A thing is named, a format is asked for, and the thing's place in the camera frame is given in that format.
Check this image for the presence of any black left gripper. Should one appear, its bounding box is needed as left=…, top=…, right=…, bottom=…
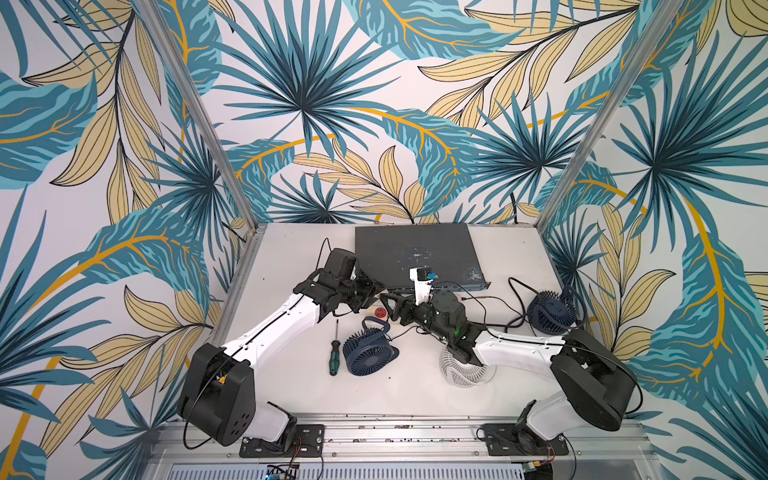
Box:
left=338, top=267, right=388, bottom=313

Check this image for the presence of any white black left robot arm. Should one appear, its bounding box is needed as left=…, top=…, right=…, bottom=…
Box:
left=177, top=269, right=384, bottom=451

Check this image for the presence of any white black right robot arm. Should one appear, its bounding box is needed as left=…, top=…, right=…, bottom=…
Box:
left=380, top=291, right=637, bottom=442

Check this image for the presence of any navy blue desk fan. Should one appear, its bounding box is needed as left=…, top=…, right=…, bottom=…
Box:
left=342, top=316, right=399, bottom=377

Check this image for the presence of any white round desk fan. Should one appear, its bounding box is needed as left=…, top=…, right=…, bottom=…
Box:
left=439, top=349, right=497, bottom=388

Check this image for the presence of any green black screwdriver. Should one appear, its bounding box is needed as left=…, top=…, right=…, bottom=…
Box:
left=328, top=322, right=341, bottom=376

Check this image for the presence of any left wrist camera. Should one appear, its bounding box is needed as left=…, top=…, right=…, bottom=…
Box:
left=324, top=248, right=357, bottom=280

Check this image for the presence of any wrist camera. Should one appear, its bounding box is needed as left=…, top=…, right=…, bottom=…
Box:
left=324, top=248, right=357, bottom=280
left=409, top=267, right=435, bottom=305

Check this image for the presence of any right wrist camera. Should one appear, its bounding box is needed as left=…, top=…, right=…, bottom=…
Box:
left=409, top=267, right=435, bottom=305

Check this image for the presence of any dark grey network switch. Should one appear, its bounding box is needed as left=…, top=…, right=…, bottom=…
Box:
left=354, top=224, right=489, bottom=291

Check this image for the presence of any aluminium frame rail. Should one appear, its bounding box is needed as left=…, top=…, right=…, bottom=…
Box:
left=142, top=414, right=665, bottom=479

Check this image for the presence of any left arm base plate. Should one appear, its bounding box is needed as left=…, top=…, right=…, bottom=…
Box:
left=239, top=424, right=326, bottom=459

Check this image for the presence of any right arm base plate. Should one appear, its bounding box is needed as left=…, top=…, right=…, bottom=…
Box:
left=476, top=423, right=570, bottom=459

